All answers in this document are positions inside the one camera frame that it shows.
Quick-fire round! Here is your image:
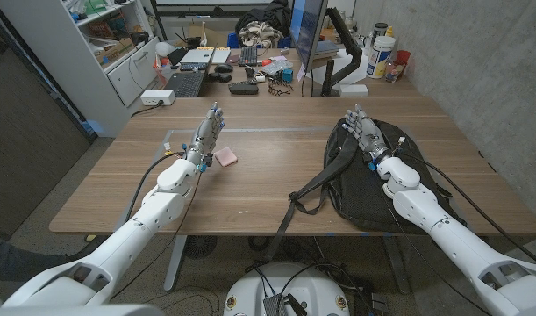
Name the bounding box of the pile of dark clothes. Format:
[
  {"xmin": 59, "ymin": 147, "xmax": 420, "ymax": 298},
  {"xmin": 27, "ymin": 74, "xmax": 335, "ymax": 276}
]
[{"xmin": 234, "ymin": 2, "xmax": 293, "ymax": 48}]

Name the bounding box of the white round lamp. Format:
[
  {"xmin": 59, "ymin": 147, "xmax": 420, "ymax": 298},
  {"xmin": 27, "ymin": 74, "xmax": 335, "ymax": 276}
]
[{"xmin": 154, "ymin": 41, "xmax": 177, "ymax": 58}]

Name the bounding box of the small white box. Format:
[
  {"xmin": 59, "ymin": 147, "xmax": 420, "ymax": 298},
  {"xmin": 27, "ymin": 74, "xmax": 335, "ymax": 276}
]
[{"xmin": 338, "ymin": 83, "xmax": 369, "ymax": 97}]

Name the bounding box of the small pink pad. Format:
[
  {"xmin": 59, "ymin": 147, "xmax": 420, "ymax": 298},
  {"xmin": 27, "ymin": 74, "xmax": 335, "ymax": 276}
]
[{"xmin": 213, "ymin": 147, "xmax": 239, "ymax": 168}]

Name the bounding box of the clear plastic package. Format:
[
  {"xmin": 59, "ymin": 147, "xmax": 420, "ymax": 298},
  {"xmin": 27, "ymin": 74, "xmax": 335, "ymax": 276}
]
[{"xmin": 261, "ymin": 59, "xmax": 294, "ymax": 76}]

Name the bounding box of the whiteboard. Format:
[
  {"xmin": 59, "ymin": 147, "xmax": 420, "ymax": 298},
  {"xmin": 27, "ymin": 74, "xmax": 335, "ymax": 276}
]
[{"xmin": 153, "ymin": 0, "xmax": 277, "ymax": 18}]

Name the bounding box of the black laptop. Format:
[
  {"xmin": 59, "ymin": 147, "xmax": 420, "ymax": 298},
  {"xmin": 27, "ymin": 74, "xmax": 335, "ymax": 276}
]
[{"xmin": 161, "ymin": 43, "xmax": 218, "ymax": 98}]

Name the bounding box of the black round fan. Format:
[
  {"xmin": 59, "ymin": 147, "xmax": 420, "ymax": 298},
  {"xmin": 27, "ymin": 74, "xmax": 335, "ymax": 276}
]
[{"xmin": 183, "ymin": 235, "xmax": 218, "ymax": 260}]

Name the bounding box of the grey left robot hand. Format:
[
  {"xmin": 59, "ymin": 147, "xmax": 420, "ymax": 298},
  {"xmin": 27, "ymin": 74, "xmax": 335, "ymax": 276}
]
[{"xmin": 184, "ymin": 101, "xmax": 227, "ymax": 167}]

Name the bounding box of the white open laptop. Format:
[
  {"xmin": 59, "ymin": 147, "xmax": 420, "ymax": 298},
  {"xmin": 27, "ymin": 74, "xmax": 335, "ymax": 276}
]
[{"xmin": 179, "ymin": 47, "xmax": 232, "ymax": 65}]

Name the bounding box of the person's dark trouser leg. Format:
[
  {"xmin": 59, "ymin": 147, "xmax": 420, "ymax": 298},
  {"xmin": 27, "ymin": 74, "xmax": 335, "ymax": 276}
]
[{"xmin": 0, "ymin": 234, "xmax": 106, "ymax": 282}]

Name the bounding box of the black backpack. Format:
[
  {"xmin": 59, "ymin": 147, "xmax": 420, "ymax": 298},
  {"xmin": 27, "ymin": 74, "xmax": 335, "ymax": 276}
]
[{"xmin": 263, "ymin": 117, "xmax": 468, "ymax": 262}]

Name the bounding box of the black keyboard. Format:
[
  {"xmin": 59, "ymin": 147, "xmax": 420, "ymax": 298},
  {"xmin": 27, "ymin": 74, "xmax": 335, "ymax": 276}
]
[{"xmin": 239, "ymin": 45, "xmax": 259, "ymax": 68}]

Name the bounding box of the white canister blue label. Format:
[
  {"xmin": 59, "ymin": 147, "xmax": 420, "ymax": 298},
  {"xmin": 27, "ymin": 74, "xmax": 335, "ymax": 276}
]
[{"xmin": 366, "ymin": 35, "xmax": 397, "ymax": 80}]

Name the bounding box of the dark lidded bottle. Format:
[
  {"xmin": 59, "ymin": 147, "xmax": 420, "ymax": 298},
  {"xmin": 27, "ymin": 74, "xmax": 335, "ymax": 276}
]
[{"xmin": 371, "ymin": 22, "xmax": 389, "ymax": 45}]

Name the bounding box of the computer monitor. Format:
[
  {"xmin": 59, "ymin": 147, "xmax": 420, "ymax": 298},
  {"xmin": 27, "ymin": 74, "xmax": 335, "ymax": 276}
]
[{"xmin": 289, "ymin": 0, "xmax": 329, "ymax": 74}]

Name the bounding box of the cardboard box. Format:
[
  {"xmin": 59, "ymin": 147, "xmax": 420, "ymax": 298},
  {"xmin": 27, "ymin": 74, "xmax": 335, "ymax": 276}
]
[{"xmin": 95, "ymin": 38, "xmax": 136, "ymax": 67}]

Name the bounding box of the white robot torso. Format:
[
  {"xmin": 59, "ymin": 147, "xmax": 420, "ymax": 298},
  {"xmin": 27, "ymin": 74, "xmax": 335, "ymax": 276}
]
[{"xmin": 223, "ymin": 262, "xmax": 351, "ymax": 316}]

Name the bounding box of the black wire coil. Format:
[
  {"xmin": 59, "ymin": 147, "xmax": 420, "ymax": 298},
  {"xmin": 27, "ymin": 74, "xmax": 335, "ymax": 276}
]
[{"xmin": 267, "ymin": 81, "xmax": 293, "ymax": 97}]

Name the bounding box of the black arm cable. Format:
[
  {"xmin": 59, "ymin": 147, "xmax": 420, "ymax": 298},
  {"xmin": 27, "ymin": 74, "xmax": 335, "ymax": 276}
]
[
  {"xmin": 397, "ymin": 151, "xmax": 536, "ymax": 268},
  {"xmin": 125, "ymin": 151, "xmax": 185, "ymax": 223}
]

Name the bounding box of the black oblong case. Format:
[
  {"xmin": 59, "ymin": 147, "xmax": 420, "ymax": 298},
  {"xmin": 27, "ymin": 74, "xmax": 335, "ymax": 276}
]
[{"xmin": 228, "ymin": 82, "xmax": 260, "ymax": 96}]

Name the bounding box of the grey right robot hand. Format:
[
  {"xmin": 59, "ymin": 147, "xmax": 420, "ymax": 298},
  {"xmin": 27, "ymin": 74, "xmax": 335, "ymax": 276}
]
[{"xmin": 341, "ymin": 104, "xmax": 392, "ymax": 164}]

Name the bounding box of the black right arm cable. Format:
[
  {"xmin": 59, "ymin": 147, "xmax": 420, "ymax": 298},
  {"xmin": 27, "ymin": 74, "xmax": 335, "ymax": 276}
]
[{"xmin": 397, "ymin": 151, "xmax": 536, "ymax": 268}]

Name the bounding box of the white power strip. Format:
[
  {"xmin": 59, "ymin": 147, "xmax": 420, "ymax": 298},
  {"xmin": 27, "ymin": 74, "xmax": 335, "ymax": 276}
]
[{"xmin": 139, "ymin": 90, "xmax": 177, "ymax": 107}]

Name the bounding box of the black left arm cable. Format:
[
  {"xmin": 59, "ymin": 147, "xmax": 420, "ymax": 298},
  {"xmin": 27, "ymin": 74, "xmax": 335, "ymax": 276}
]
[{"xmin": 125, "ymin": 151, "xmax": 185, "ymax": 223}]

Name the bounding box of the grey table leg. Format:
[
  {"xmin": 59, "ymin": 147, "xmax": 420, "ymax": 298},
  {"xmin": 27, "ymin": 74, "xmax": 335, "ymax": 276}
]
[
  {"xmin": 381, "ymin": 235, "xmax": 411, "ymax": 295},
  {"xmin": 163, "ymin": 235, "xmax": 189, "ymax": 292}
]

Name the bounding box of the white shelf cabinet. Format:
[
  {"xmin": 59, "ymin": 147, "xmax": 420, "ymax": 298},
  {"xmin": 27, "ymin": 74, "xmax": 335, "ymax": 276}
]
[{"xmin": 0, "ymin": 0, "xmax": 161, "ymax": 137}]

